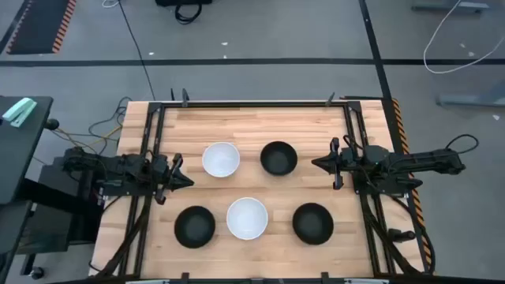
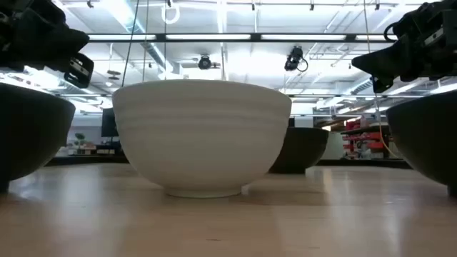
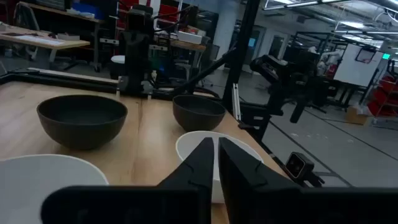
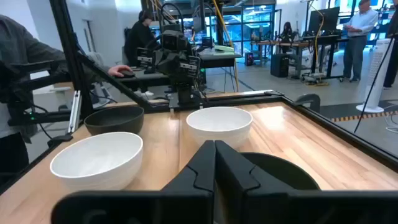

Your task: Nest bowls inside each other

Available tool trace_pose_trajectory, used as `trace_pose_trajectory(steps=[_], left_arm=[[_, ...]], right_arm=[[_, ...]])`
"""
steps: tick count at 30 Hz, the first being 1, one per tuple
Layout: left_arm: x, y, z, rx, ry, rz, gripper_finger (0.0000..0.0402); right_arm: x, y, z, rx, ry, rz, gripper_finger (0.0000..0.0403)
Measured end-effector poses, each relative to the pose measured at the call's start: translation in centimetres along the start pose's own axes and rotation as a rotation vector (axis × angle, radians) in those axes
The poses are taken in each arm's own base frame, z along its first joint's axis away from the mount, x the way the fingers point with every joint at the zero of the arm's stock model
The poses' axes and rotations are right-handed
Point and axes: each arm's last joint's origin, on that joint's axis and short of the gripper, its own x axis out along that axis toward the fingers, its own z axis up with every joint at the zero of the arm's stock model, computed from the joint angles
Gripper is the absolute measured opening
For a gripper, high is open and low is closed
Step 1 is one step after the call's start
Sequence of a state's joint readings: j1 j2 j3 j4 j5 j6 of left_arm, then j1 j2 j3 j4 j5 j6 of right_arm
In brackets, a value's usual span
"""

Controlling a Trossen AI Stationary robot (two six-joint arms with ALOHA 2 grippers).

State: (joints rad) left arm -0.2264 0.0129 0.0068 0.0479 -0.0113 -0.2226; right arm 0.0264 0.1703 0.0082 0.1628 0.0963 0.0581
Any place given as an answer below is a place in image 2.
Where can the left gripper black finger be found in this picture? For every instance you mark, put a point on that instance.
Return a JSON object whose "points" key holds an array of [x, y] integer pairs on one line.
{"points": [[64, 46]]}

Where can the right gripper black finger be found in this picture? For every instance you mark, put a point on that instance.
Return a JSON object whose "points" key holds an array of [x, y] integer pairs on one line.
{"points": [[385, 60]]}

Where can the black ceramic bowl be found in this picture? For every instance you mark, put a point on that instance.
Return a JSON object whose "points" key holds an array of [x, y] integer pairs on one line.
{"points": [[303, 150], [428, 142], [32, 132]]}

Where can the white ceramic bowl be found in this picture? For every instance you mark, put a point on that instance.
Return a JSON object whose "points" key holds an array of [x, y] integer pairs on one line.
{"points": [[200, 135]]}

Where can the red storage shelf rack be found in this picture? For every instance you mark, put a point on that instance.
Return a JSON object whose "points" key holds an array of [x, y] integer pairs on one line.
{"points": [[364, 137]]}

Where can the black computer monitor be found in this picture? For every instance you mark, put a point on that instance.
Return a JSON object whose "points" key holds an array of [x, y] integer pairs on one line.
{"points": [[109, 123]]}

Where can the small green potted plant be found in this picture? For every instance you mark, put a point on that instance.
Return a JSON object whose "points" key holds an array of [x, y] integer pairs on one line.
{"points": [[80, 137]]}

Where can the white bin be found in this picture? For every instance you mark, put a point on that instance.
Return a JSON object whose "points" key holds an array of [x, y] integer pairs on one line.
{"points": [[333, 146]]}

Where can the low white shelf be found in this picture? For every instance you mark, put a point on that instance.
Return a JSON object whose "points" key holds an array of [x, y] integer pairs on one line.
{"points": [[93, 150]]}

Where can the black overhead light beam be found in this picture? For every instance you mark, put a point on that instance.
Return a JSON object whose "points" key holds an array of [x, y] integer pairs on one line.
{"points": [[255, 36]]}

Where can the black overhead camera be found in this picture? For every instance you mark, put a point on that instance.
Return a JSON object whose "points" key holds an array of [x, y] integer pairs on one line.
{"points": [[293, 59]]}

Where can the black aluminium table frame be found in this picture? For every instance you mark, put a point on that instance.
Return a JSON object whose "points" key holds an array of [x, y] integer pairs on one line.
{"points": [[89, 160]]}

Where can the black round ceiling camera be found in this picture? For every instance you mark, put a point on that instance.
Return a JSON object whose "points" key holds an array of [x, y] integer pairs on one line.
{"points": [[204, 63]]}

